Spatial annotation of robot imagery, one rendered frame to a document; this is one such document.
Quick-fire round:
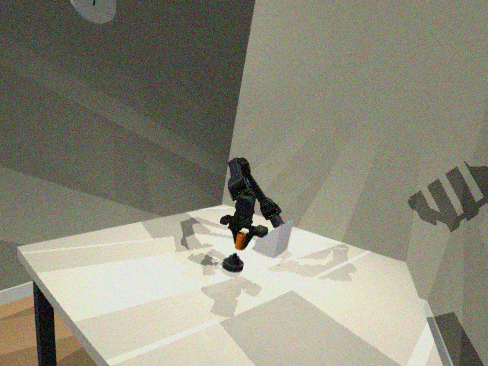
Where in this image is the orange knob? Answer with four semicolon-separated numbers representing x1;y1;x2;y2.
235;232;246;250

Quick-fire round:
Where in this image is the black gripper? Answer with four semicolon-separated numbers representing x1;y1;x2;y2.
220;210;269;247

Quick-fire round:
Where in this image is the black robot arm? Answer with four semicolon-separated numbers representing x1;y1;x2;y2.
228;157;284;231

